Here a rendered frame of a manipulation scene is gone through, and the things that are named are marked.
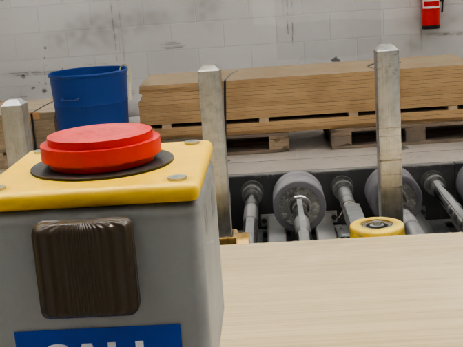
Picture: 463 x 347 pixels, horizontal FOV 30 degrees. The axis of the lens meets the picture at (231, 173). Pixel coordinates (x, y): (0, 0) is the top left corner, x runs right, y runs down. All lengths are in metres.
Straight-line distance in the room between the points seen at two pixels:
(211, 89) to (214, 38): 6.09
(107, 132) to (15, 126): 1.14
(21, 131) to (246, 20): 6.07
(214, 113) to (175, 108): 4.85
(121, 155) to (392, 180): 1.15
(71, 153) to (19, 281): 0.04
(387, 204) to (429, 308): 0.44
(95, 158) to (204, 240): 0.04
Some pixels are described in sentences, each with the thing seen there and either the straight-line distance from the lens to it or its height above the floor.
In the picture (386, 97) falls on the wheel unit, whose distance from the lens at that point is 1.38.
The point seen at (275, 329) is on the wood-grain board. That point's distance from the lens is 0.96.
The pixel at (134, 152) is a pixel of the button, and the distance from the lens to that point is 0.28.
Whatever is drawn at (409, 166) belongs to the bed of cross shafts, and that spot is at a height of 0.84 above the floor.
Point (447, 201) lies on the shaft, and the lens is 1.76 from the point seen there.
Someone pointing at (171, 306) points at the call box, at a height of 1.18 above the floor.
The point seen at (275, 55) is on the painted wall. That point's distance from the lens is 7.46.
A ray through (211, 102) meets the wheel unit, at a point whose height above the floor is 1.08.
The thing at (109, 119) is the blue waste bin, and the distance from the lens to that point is 5.88.
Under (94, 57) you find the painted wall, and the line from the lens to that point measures 7.60.
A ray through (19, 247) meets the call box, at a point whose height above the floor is 1.20.
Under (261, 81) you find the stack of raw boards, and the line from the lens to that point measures 6.17.
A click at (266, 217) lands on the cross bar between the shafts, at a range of 1.95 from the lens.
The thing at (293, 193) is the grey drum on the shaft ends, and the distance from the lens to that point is 1.79.
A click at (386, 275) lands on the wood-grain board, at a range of 1.10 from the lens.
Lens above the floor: 1.28
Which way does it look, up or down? 13 degrees down
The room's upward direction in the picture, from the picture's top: 4 degrees counter-clockwise
